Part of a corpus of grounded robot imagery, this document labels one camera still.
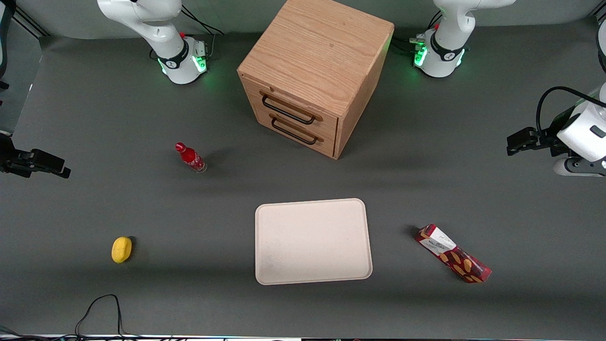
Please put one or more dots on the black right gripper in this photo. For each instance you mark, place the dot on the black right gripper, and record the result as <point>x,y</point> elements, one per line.
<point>10,160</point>

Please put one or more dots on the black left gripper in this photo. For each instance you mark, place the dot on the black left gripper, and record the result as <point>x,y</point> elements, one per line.
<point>545,139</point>

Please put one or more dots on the red cookie box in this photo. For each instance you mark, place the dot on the red cookie box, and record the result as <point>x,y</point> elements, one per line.
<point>454,254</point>

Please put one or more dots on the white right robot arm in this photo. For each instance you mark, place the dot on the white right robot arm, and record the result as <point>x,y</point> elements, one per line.
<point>177,57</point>

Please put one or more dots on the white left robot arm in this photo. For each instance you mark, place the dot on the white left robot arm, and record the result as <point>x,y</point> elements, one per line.
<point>445,47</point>

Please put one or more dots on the beige rectangular tray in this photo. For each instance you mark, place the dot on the beige rectangular tray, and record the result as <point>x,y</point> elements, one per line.
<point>312,241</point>

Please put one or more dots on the yellow lemon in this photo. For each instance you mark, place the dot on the yellow lemon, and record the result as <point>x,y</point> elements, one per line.
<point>121,249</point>

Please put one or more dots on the red cola bottle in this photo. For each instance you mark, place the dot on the red cola bottle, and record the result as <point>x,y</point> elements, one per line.
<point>191,158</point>

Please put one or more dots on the wooden drawer front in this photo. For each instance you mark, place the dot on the wooden drawer front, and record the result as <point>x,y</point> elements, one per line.
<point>326,144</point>
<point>326,121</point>

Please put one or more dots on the wooden drawer cabinet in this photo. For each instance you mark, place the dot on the wooden drawer cabinet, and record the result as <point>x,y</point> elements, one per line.
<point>317,52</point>

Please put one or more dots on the black frame bar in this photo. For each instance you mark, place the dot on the black frame bar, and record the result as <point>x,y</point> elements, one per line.
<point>597,17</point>
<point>31,22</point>

